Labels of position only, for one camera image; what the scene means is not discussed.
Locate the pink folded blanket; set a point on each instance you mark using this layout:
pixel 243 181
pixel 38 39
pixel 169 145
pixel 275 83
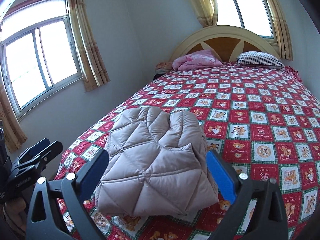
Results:
pixel 197 60

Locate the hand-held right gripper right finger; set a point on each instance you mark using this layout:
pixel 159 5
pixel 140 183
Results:
pixel 220 175

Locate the beige quilted puffer jacket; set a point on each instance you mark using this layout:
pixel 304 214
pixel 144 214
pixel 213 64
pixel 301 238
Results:
pixel 155 160

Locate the yellow patterned curtain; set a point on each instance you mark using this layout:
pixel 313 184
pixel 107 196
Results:
pixel 202 2
pixel 10 125
pixel 282 30
pixel 90 50

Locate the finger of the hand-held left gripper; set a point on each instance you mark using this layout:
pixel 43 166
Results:
pixel 38 146
pixel 50 151

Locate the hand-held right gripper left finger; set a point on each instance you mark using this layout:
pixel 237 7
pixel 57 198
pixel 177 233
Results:
pixel 96 172

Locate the tan round object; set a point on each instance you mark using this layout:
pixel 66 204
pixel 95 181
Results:
pixel 15 215

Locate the floral cloth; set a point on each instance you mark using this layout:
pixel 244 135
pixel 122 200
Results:
pixel 163 66

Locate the red checked printed bedspread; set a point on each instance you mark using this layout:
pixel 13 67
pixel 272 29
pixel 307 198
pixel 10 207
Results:
pixel 250 120

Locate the striped pillow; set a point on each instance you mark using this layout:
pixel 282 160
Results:
pixel 260 58

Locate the cream and wood headboard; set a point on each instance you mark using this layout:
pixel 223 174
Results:
pixel 220 33

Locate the dark bedside table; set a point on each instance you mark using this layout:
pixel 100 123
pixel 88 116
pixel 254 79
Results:
pixel 157 75

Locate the sliding glass window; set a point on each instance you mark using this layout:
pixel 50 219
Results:
pixel 57 52
pixel 250 7

